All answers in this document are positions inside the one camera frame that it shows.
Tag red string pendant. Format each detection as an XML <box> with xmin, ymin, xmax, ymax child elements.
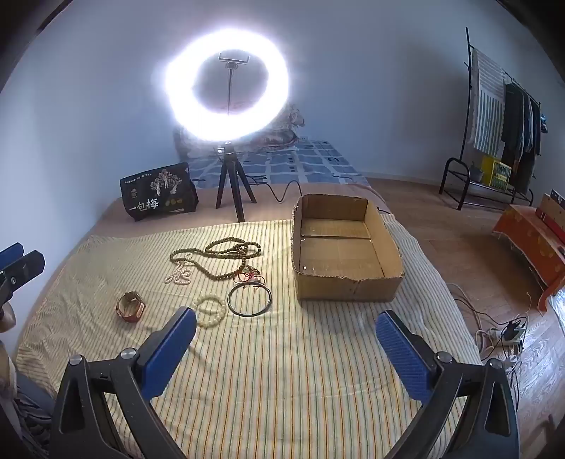
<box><xmin>234</xmin><ymin>265</ymin><xmax>266</xmax><ymax>285</ymax></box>

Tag cardboard box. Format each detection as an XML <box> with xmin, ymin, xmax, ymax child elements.
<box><xmin>290</xmin><ymin>194</ymin><xmax>404</xmax><ymax>303</ymax></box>

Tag folded floral quilt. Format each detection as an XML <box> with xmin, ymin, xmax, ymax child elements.
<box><xmin>172</xmin><ymin>103</ymin><xmax>307</xmax><ymax>160</ymax></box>

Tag striped hanging towel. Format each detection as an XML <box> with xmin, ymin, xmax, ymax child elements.
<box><xmin>469</xmin><ymin>48</ymin><xmax>506</xmax><ymax>151</ymax></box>

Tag cream bead bracelet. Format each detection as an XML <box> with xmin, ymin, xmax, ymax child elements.
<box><xmin>193</xmin><ymin>295</ymin><xmax>228</xmax><ymax>328</ymax></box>

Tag blue patterned bed sheet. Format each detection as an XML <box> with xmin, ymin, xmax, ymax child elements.
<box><xmin>190</xmin><ymin>138</ymin><xmax>369</xmax><ymax>186</ymax></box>

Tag yellow striped cloth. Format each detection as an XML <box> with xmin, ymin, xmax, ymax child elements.
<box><xmin>15</xmin><ymin>218</ymin><xmax>484</xmax><ymax>459</ymax></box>

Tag black power cable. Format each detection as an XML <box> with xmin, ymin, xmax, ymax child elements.
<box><xmin>245</xmin><ymin>174</ymin><xmax>303</xmax><ymax>204</ymax></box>

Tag dark hanging clothes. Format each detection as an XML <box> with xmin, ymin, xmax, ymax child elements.
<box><xmin>501</xmin><ymin>83</ymin><xmax>543</xmax><ymax>192</ymax></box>

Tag yellow box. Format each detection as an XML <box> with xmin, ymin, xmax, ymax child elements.
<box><xmin>481</xmin><ymin>154</ymin><xmax>513</xmax><ymax>190</ymax></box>

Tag black clothes rack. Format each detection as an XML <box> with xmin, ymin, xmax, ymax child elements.
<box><xmin>439</xmin><ymin>26</ymin><xmax>548</xmax><ymax>210</ymax></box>

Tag thin bangle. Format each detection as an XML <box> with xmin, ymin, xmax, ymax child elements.
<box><xmin>227</xmin><ymin>282</ymin><xmax>273</xmax><ymax>317</ymax></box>

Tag black printed bag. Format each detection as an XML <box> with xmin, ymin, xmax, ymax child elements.
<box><xmin>120</xmin><ymin>162</ymin><xmax>199</xmax><ymax>221</ymax></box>

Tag brown wooden bead necklace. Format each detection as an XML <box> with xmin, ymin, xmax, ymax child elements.
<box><xmin>170</xmin><ymin>237</ymin><xmax>262</xmax><ymax>282</ymax></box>

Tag white ring light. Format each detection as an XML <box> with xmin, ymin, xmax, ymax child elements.
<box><xmin>164</xmin><ymin>27</ymin><xmax>291</xmax><ymax>143</ymax></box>

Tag black tripod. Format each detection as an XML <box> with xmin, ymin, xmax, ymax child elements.
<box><xmin>215</xmin><ymin>141</ymin><xmax>257</xmax><ymax>222</ymax></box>

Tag tan mattress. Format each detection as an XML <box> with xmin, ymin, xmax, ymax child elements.
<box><xmin>15</xmin><ymin>174</ymin><xmax>442</xmax><ymax>354</ymax></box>

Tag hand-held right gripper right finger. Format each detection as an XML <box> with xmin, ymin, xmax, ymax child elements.
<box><xmin>375</xmin><ymin>310</ymin><xmax>519</xmax><ymax>459</ymax></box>

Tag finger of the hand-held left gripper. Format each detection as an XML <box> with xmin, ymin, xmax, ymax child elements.
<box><xmin>0</xmin><ymin>242</ymin><xmax>24</xmax><ymax>271</ymax></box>
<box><xmin>0</xmin><ymin>250</ymin><xmax>46</xmax><ymax>305</ymax></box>

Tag tan red-edged box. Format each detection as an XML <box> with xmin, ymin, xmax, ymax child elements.
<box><xmin>536</xmin><ymin>190</ymin><xmax>565</xmax><ymax>257</ymax></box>

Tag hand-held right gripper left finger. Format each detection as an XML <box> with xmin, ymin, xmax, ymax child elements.
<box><xmin>48</xmin><ymin>306</ymin><xmax>198</xmax><ymax>459</ymax></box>

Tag dark striped clothing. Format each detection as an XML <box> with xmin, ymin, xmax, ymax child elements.
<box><xmin>13</xmin><ymin>375</ymin><xmax>56</xmax><ymax>459</ymax></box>

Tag white power strip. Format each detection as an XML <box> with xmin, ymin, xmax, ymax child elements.
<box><xmin>477</xmin><ymin>320</ymin><xmax>528</xmax><ymax>354</ymax></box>

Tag wristwatch with tan strap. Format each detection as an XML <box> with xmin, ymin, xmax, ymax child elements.
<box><xmin>116</xmin><ymin>291</ymin><xmax>146</xmax><ymax>323</ymax></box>

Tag pearl necklace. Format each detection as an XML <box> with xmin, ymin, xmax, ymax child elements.
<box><xmin>165</xmin><ymin>260</ymin><xmax>191</xmax><ymax>285</ymax></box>

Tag black phone holder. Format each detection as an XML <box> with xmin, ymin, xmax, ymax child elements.
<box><xmin>218</xmin><ymin>52</ymin><xmax>251</xmax><ymax>71</ymax></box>

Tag floor cables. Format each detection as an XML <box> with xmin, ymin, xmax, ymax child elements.
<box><xmin>448</xmin><ymin>282</ymin><xmax>530</xmax><ymax>398</ymax></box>

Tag orange patterned cabinet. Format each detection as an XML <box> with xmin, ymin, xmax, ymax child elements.
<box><xmin>492</xmin><ymin>204</ymin><xmax>565</xmax><ymax>305</ymax></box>

